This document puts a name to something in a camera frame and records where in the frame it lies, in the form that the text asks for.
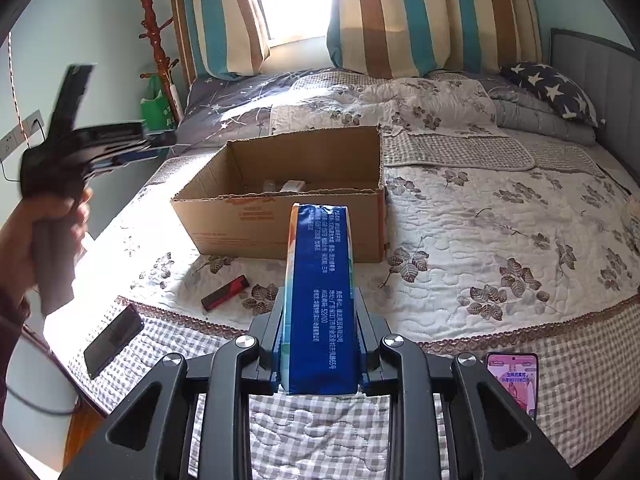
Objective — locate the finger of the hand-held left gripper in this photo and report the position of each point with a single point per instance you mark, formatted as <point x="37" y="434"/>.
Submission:
<point x="72" y="100"/>
<point x="125" y="140"/>

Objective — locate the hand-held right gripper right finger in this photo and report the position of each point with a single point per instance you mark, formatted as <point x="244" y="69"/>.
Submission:
<point x="372" y="340"/>

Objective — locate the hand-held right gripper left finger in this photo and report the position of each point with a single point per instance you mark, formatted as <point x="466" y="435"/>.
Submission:
<point x="265" y="332"/>

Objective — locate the red and black lighter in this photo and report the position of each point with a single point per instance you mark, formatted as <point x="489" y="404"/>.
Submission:
<point x="225" y="292"/>

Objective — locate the blue tissue packet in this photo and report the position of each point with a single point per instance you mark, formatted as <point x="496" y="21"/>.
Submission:
<point x="320" y="300"/>

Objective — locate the brown cardboard box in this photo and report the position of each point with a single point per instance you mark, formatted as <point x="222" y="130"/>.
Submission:
<point x="240" y="230"/>

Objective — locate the white charger block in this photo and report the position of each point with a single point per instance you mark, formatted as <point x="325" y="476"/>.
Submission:
<point x="295" y="186"/>

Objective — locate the person's left forearm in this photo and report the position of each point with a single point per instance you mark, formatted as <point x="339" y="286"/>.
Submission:
<point x="10" y="345"/>

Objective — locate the person's left hand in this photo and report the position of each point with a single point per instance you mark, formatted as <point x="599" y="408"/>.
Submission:
<point x="17" y="255"/>

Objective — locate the green shopping bag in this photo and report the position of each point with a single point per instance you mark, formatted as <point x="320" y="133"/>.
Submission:
<point x="157" y="110"/>

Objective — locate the white hanging stick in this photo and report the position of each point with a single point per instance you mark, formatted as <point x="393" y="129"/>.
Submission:
<point x="175" y="105"/>

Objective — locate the purple star print duvet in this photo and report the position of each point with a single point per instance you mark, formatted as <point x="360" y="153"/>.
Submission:
<point x="225" y="105"/>

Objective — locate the wooden coat rack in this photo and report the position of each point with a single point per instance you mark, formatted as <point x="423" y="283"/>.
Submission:
<point x="150" y="20"/>

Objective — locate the floral quilted bedspread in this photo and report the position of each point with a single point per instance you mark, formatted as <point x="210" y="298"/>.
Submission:
<point x="475" y="270"/>

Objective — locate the smartphone with pink screen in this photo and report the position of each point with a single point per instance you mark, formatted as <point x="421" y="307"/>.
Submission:
<point x="512" y="385"/>

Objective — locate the black smartphone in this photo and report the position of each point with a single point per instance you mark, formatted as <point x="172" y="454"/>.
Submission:
<point x="112" y="340"/>

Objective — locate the narrow striped curtain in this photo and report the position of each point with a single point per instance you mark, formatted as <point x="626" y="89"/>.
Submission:
<point x="215" y="15"/>

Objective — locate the checkered quilted mat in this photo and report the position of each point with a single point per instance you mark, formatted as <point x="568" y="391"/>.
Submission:
<point x="450" y="150"/>
<point x="565" y="157"/>

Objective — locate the bright window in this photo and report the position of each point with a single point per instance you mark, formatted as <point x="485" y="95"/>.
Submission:
<point x="295" y="0"/>

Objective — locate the folded floral quilt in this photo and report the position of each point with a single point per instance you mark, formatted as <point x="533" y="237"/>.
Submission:
<point x="375" y="100"/>

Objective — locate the folded grey duvet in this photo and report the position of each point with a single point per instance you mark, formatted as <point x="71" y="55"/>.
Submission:
<point x="530" y="120"/>

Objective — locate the navy star print pillow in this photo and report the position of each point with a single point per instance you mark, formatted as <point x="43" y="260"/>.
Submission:
<point x="550" y="87"/>

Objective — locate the wide striped curtain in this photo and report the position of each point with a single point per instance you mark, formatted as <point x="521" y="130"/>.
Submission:
<point x="425" y="15"/>

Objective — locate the grey padded headboard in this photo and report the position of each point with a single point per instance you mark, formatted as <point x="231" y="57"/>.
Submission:
<point x="600" y="85"/>

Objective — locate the white wall socket panel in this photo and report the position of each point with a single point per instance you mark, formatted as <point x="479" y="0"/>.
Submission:
<point x="31" y="124"/>

